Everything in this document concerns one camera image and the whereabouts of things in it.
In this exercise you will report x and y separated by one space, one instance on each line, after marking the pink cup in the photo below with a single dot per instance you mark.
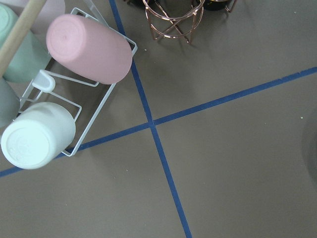
89 48

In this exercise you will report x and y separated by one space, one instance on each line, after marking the white cup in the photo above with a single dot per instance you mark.
38 135

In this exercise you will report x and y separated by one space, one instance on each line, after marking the mint green cup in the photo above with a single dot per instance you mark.
31 56

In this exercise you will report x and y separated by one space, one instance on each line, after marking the grey cup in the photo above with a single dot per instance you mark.
9 103

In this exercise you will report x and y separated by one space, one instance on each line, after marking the copper wire bottle rack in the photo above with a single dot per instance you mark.
182 26

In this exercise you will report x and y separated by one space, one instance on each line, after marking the white wire cup rack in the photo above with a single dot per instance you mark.
48 76

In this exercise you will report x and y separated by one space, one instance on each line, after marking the wooden rack handle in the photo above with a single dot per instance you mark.
19 32

